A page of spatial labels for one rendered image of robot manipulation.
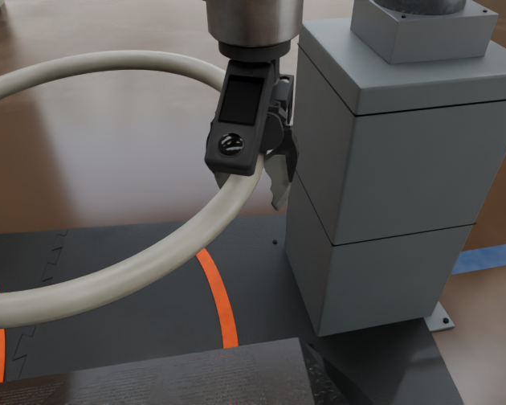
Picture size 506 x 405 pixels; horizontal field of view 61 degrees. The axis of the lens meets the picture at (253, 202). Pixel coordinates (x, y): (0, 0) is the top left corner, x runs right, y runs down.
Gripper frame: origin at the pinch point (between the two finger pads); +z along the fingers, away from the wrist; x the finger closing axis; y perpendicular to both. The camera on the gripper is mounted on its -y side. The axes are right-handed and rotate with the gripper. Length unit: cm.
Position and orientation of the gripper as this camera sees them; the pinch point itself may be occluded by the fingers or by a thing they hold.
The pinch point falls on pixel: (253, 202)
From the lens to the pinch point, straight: 53.2
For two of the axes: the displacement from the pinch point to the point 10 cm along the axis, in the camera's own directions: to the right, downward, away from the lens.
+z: 0.1, 7.5, 6.6
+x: -9.8, -1.3, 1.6
